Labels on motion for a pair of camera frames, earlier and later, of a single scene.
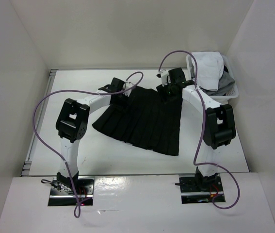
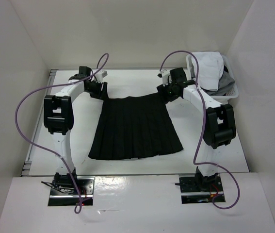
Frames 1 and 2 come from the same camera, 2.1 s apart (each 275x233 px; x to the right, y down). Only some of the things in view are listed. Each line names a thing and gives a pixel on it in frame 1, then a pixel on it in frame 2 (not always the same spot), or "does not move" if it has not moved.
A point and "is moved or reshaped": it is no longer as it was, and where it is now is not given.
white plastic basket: [232, 91] does not move
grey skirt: [225, 81] does not move
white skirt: [210, 67] does not move
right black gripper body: [167, 92] does not move
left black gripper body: [121, 101] to [94, 89]
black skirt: [147, 118] is moved or reshaped
